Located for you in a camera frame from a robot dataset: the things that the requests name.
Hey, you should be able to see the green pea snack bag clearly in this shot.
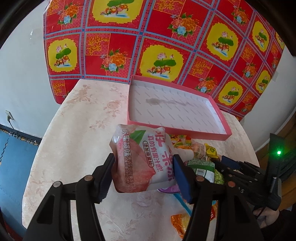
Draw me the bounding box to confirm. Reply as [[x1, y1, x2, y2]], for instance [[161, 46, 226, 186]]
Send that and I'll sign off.
[[187, 159, 224, 185]]

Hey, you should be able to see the pink peach jelly pouch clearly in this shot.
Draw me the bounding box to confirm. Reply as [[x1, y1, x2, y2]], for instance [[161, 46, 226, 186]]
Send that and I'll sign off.
[[109, 125, 194, 193]]

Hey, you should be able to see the right hand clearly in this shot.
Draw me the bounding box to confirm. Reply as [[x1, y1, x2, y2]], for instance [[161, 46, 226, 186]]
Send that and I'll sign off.
[[253, 207, 280, 228]]

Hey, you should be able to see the yellow candy packet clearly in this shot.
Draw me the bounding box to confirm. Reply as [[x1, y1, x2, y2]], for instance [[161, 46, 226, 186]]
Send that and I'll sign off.
[[204, 143, 219, 160]]

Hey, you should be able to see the orange snack packet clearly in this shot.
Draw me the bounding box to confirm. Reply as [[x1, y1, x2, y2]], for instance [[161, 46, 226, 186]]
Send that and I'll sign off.
[[171, 199, 218, 240]]

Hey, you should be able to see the purple jelly cup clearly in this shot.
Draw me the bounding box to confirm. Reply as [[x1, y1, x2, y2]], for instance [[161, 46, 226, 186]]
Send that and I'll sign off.
[[158, 184, 180, 194]]

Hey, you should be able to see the colorful gummy candy packet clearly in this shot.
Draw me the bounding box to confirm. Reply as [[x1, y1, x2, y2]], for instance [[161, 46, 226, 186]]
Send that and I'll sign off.
[[170, 135, 206, 160]]

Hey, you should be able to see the pink shallow cardboard box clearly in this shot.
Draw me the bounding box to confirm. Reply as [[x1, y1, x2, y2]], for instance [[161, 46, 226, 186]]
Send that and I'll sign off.
[[127, 75, 232, 141]]

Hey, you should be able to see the blue panel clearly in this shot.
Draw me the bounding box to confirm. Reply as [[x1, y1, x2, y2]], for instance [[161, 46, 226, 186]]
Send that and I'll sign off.
[[1, 128, 42, 237]]

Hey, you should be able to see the red floral patterned cloth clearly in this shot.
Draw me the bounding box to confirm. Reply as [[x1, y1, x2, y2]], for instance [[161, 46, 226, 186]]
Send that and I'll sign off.
[[44, 0, 285, 120]]

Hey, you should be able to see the white wall socket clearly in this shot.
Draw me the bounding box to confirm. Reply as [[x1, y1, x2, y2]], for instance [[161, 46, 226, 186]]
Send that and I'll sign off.
[[5, 110, 14, 120]]

